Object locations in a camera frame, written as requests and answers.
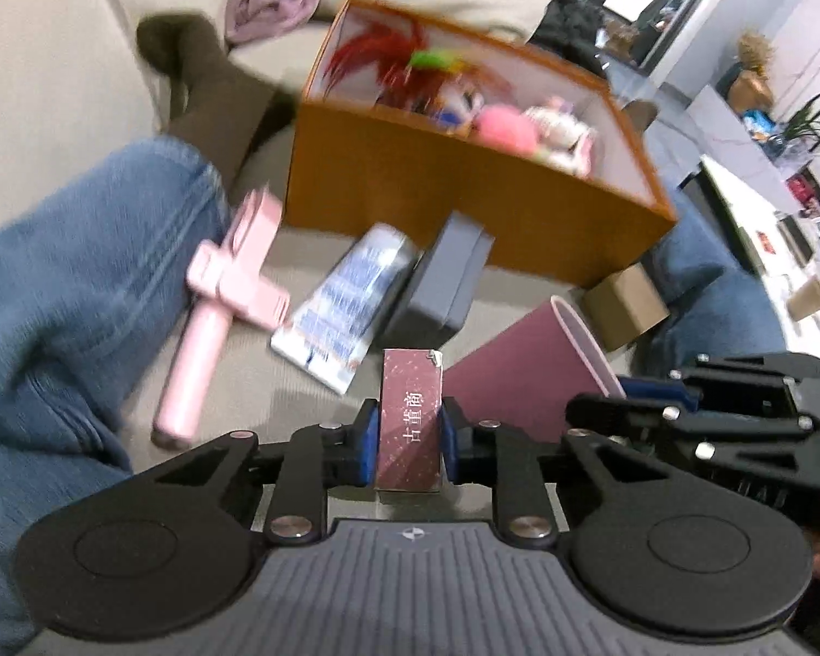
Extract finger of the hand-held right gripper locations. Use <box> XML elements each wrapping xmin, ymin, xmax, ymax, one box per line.
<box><xmin>566</xmin><ymin>393</ymin><xmax>820</xmax><ymax>467</ymax></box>
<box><xmin>618</xmin><ymin>352</ymin><xmax>820</xmax><ymax>419</ymax></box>

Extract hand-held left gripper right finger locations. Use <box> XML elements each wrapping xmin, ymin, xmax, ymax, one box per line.
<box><xmin>437</xmin><ymin>400</ymin><xmax>657</xmax><ymax>549</ymax></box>

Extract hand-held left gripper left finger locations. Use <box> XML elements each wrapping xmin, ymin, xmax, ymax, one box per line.
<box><xmin>154</xmin><ymin>397</ymin><xmax>380</xmax><ymax>548</ymax></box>

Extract maroon card box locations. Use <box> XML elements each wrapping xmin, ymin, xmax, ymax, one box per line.
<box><xmin>374</xmin><ymin>347</ymin><xmax>445</xmax><ymax>494</ymax></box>

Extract pink paper cup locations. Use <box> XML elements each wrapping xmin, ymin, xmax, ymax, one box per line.
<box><xmin>443</xmin><ymin>295</ymin><xmax>628</xmax><ymax>445</ymax></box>

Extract blue printed tissue packet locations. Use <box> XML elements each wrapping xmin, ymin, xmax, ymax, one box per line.
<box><xmin>270</xmin><ymin>222</ymin><xmax>425</xmax><ymax>396</ymax></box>

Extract grey gift box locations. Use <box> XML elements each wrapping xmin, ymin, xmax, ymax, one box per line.
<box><xmin>381</xmin><ymin>212</ymin><xmax>496</xmax><ymax>349</ymax></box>

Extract pink selfie stick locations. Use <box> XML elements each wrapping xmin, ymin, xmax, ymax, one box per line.
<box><xmin>151</xmin><ymin>191</ymin><xmax>291</xmax><ymax>450</ymax></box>

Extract orange cardboard box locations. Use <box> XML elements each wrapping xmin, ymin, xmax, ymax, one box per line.
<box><xmin>285</xmin><ymin>0</ymin><xmax>679</xmax><ymax>288</ymax></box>

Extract white crochet bunny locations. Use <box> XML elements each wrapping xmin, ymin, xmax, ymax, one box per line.
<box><xmin>523</xmin><ymin>97</ymin><xmax>599</xmax><ymax>175</ymax></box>

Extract pink plush peach keychain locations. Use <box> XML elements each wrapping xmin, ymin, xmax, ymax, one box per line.
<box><xmin>471</xmin><ymin>104</ymin><xmax>541</xmax><ymax>155</ymax></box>

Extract plush dog toy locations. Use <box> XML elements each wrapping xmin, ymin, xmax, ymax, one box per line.
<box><xmin>424</xmin><ymin>78</ymin><xmax>486</xmax><ymax>134</ymax></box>

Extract red feather shuttlecock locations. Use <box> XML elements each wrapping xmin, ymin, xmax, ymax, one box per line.
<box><xmin>324</xmin><ymin>17</ymin><xmax>513</xmax><ymax>117</ymax></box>

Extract small brown cardboard box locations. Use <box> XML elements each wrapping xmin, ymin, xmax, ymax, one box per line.
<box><xmin>581</xmin><ymin>263</ymin><xmax>672</xmax><ymax>354</ymax></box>

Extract person's right leg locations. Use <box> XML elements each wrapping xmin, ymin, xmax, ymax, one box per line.
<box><xmin>622</xmin><ymin>99</ymin><xmax>790</xmax><ymax>384</ymax></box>

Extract person's leg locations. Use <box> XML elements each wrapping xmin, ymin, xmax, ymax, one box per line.
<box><xmin>0</xmin><ymin>10</ymin><xmax>298</xmax><ymax>656</ymax></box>
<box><xmin>622</xmin><ymin>99</ymin><xmax>790</xmax><ymax>384</ymax></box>

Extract brown paper cup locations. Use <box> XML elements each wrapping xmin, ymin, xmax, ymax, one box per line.
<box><xmin>788</xmin><ymin>279</ymin><xmax>820</xmax><ymax>322</ymax></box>

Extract white coffee table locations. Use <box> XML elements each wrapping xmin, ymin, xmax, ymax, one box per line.
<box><xmin>676</xmin><ymin>154</ymin><xmax>820</xmax><ymax>370</ymax></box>

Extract white cabinet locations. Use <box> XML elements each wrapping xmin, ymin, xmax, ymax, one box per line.
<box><xmin>683</xmin><ymin>82</ymin><xmax>794</xmax><ymax>179</ymax></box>

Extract green potted plant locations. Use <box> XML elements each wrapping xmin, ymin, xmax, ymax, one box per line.
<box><xmin>769</xmin><ymin>92</ymin><xmax>820</xmax><ymax>151</ymax></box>

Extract gold vase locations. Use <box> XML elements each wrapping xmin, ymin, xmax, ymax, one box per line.
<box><xmin>728</xmin><ymin>61</ymin><xmax>776</xmax><ymax>114</ymax></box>

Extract person's left leg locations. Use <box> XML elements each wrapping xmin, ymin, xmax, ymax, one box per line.
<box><xmin>0</xmin><ymin>10</ymin><xmax>298</xmax><ymax>656</ymax></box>

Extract dried flowers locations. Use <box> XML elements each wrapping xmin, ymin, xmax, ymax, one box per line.
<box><xmin>736</xmin><ymin>31</ymin><xmax>776</xmax><ymax>69</ymax></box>

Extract black puffer jacket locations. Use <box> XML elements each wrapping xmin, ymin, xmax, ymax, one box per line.
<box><xmin>529</xmin><ymin>0</ymin><xmax>612</xmax><ymax>79</ymax></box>

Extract beige sofa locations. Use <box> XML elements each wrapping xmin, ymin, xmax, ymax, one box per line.
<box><xmin>0</xmin><ymin>0</ymin><xmax>664</xmax><ymax>548</ymax></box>

